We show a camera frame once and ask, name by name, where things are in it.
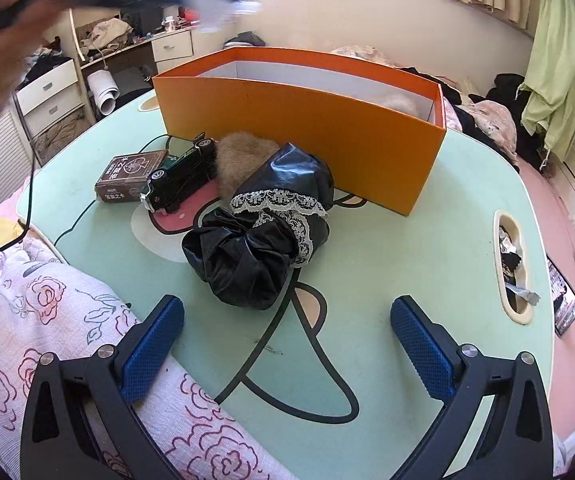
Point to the black clothes pile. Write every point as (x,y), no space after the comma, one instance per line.
(507,87)

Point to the white drawer cabinet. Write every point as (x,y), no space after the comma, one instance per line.
(47,90)

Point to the silver foil wrapper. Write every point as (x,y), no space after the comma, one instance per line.
(525,296)

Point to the brown white fur tail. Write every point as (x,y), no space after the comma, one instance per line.
(242,160)

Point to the black wrapper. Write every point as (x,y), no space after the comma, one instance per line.
(510,257)

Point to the pink floral garment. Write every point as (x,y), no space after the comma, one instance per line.
(492,120)

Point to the person's left forearm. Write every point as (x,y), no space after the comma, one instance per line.
(2,60)

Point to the black phone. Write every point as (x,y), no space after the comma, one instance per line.
(565,300)

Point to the black toy car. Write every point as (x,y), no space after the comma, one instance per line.
(177,180)

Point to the orange cardboard box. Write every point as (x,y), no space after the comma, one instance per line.
(317,135)

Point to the brown card box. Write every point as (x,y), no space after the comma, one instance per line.
(122,175)

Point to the light green hanging cloth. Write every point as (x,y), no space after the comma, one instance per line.
(552,60)

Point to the beige clothes pile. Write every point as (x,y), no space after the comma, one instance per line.
(107,30)

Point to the green cartoon desktop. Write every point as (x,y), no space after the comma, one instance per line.
(367,270)

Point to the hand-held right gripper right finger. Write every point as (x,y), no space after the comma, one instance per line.
(422,355)

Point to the white paper roll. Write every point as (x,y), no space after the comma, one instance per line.
(101,90)

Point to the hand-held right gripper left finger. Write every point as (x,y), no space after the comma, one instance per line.
(152,350)

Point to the white desk with drawer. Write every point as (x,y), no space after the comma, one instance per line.
(172,47)

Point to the grey folded clothes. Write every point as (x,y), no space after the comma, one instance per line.
(245,39)

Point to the black glossy lace-trimmed bag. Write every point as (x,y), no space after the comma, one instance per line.
(237,265)

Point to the white rose-print cloth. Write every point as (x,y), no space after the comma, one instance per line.
(27,310)

